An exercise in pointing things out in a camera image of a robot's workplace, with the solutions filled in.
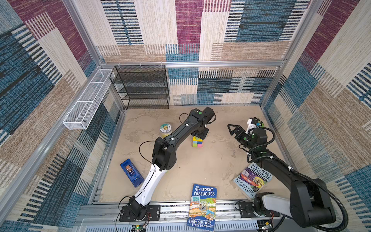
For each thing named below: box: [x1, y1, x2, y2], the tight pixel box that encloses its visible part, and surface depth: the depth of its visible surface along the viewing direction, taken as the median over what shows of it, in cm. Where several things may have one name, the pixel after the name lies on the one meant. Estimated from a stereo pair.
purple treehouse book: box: [232, 162, 274, 201], surface depth 83 cm
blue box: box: [119, 158, 145, 188], surface depth 83 cm
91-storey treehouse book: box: [186, 183, 218, 232], surface depth 74 cm
